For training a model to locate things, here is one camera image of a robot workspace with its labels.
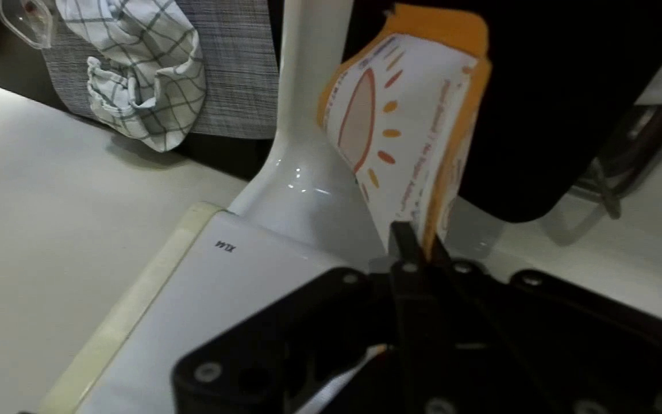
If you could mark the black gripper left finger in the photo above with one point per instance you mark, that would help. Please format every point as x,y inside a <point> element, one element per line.
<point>309,345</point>

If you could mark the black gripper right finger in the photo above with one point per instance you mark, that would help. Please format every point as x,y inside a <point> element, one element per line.
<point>574,352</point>

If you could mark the white checkered cloth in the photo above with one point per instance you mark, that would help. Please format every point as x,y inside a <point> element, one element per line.
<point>142,76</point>

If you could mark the clear plastic item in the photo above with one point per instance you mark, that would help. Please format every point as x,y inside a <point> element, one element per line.
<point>27,18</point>

